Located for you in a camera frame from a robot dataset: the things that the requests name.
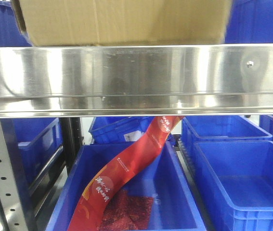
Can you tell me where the large plain cardboard box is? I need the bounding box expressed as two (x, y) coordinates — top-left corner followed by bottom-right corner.
(12, 0), (233, 46)

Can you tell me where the blue bin right rear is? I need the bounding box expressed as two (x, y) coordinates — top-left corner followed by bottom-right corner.
(181, 115), (273, 154)

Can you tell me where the blue bin left lower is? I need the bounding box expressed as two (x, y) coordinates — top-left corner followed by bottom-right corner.
(13, 118), (63, 185)

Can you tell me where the stainless steel shelf beam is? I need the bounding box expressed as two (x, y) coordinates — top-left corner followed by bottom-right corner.
(0, 44), (273, 118)

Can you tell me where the blue bin upper right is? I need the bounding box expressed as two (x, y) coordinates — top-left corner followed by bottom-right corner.
(225, 0), (273, 44)

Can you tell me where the red printed paper strip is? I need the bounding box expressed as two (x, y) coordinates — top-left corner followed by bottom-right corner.
(67, 115), (183, 231)

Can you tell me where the blue bin centre front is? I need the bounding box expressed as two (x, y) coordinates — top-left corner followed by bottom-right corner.
(46, 142), (206, 231)

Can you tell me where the blue bin centre rear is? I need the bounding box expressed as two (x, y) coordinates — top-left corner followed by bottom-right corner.
(88, 116), (177, 146)

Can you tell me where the blue bin upper left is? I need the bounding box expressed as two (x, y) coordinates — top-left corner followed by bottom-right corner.
(0, 0), (31, 47)

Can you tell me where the blue bin right front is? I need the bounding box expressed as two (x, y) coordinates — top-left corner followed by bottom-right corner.
(194, 141), (273, 231)

